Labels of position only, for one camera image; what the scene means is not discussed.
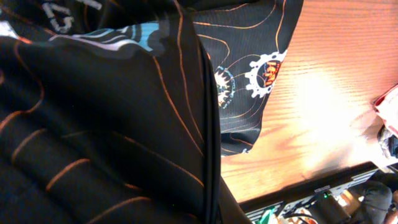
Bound black orange-lined jersey shirt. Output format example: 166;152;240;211
1;1;303;223

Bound red printed t-shirt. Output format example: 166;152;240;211
374;85;397;137

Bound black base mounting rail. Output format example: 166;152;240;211
241;162;397;223

